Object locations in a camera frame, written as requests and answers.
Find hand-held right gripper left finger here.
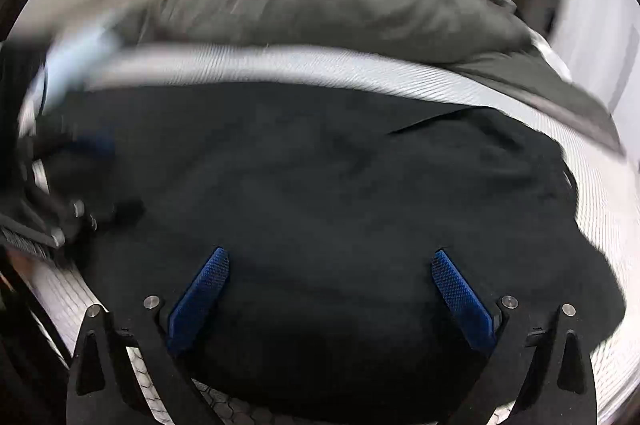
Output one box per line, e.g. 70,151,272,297
65,246,231,425

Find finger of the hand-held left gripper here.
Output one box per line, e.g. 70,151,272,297
35,125,118,186

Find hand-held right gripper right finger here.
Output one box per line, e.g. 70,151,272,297
430,249,598,425

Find black pants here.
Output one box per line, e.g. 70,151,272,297
30,80,628,421

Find light blue pillow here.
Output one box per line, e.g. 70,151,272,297
30,25,132,106

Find hexagon patterned bed sheet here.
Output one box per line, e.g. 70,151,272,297
20,42,640,425

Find grey-green duvet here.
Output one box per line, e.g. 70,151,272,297
112,0,626,156

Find white curtain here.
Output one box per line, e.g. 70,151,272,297
550,0,640,143

